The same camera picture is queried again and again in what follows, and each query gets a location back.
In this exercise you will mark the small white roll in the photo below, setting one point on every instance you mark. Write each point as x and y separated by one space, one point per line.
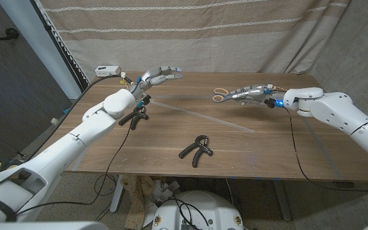
54 121

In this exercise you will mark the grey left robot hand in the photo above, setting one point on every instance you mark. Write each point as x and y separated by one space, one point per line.
152 78

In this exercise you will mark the white power strip box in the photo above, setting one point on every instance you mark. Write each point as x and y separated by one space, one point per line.
107 71

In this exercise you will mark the grey table leg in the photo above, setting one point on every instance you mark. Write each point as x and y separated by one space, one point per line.
282 201

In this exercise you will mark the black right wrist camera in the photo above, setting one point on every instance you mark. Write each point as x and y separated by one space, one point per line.
271 103

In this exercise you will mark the black zigzag curtain rail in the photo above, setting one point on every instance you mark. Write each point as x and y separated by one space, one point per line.
59 48

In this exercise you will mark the white table leg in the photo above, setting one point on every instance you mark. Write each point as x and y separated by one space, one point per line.
117 195

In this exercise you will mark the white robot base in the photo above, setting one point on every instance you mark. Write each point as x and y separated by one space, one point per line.
209 204

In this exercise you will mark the dark grey door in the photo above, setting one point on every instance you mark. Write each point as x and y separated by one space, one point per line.
11 96

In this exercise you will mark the small blue object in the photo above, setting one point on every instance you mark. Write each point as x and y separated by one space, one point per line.
66 110

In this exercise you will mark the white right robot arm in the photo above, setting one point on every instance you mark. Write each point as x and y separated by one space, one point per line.
337 111

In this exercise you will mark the crumpled white paper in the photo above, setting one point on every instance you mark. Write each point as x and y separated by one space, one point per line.
161 195

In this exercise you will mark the beige striped curtain backdrop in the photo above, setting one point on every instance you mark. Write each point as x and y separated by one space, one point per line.
184 32

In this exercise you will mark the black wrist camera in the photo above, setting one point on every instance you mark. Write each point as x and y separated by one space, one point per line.
271 103
145 100

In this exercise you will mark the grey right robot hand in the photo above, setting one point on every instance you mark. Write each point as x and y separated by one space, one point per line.
254 93

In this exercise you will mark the brown cardboard piece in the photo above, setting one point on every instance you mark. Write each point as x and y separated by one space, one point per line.
136 207

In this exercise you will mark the white door frame post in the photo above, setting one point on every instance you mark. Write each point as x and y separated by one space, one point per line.
43 48

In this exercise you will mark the black hand grip exerciser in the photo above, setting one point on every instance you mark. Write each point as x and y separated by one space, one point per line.
188 150
127 119

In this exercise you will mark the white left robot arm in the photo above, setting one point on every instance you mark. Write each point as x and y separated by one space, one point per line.
59 147

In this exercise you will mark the stretched clear tape strip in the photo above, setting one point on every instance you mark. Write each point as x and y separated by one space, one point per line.
203 116

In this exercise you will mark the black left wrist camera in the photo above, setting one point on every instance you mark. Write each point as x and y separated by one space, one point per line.
145 100

